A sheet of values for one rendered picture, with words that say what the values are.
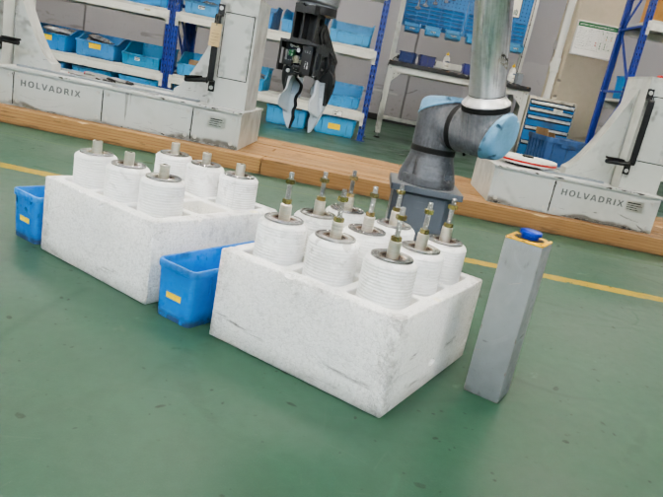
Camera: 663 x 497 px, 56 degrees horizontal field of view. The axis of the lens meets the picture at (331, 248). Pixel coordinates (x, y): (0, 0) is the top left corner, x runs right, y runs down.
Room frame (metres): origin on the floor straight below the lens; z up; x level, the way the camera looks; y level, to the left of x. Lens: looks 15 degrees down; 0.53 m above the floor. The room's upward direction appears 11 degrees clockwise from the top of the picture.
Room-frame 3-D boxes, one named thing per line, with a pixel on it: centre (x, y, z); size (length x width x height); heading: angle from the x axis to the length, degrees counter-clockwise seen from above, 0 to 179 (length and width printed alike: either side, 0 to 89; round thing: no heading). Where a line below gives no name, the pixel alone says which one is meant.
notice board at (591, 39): (7.14, -2.33, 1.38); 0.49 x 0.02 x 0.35; 89
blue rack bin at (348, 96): (5.97, 0.19, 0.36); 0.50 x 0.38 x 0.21; 179
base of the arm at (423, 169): (1.67, -0.21, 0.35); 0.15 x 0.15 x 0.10
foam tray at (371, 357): (1.21, -0.06, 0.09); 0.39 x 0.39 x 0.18; 60
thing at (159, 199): (1.32, 0.38, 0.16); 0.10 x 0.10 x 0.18
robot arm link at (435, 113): (1.66, -0.22, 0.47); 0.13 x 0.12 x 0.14; 46
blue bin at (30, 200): (1.58, 0.67, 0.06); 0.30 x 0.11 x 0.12; 148
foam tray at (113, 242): (1.48, 0.42, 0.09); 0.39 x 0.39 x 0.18; 58
